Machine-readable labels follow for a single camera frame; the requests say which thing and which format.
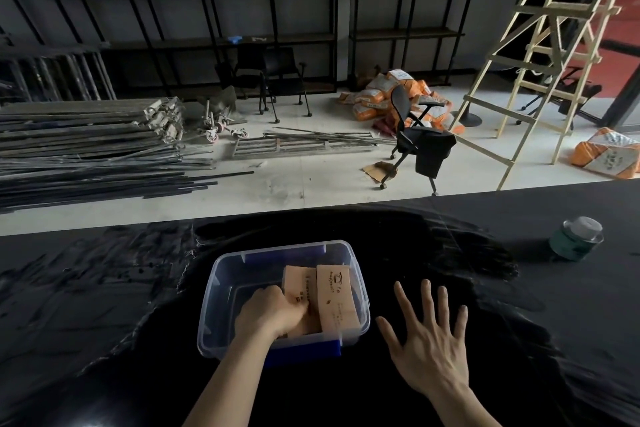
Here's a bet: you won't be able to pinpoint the person's right hand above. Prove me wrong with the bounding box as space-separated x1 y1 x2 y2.
375 279 473 397

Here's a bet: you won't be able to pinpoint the person's left hand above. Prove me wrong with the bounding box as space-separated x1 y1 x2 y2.
234 285 311 342

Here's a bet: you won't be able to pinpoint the tan tissue packet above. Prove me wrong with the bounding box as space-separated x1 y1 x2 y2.
315 264 363 335
281 266 323 337

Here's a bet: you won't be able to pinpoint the person's left forearm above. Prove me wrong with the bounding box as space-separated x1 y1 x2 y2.
182 331 276 427

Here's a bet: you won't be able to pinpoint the person's right forearm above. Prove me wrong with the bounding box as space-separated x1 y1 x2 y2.
424 382 502 427

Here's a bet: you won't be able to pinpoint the clear plastic storage box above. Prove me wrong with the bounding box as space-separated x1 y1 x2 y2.
196 240 371 368

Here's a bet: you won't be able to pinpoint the black plastic table cover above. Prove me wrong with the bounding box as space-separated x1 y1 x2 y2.
0 179 640 427

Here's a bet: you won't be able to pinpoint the green jar with clear lid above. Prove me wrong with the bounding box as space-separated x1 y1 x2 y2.
548 216 605 262

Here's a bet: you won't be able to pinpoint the brown cardboard piece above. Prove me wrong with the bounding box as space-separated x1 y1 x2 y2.
362 161 399 186

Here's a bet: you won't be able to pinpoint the black office chair with castors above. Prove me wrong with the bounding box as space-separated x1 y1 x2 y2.
379 84 458 197

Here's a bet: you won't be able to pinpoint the pile of orange sacks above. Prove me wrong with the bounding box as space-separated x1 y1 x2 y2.
336 69 467 137

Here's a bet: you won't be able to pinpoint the orange white cement bag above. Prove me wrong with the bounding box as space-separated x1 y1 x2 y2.
570 127 640 179

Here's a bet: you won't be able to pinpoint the black folding chair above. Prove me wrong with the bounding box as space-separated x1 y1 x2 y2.
215 43 281 124
262 46 314 118

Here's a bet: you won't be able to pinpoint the pile of thin metal rods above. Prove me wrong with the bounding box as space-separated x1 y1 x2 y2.
0 140 256 215

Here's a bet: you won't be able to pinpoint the black tipped chair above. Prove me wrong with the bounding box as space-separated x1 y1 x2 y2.
519 66 604 130

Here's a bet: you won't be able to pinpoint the narrow black metal shelving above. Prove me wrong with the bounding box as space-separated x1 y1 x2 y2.
347 0 487 88

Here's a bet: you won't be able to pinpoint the wide black metal shelving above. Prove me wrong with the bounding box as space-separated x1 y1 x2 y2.
0 0 342 98

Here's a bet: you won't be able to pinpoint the stack of metal scaffold planks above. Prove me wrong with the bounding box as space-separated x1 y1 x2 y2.
0 96 187 152

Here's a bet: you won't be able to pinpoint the wooden step ladder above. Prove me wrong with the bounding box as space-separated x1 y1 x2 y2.
447 0 640 191

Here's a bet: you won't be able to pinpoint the leaning metal scaffold frames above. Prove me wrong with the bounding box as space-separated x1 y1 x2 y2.
0 43 117 105

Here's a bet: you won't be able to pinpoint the flat metal frame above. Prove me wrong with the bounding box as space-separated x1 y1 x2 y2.
230 127 397 160

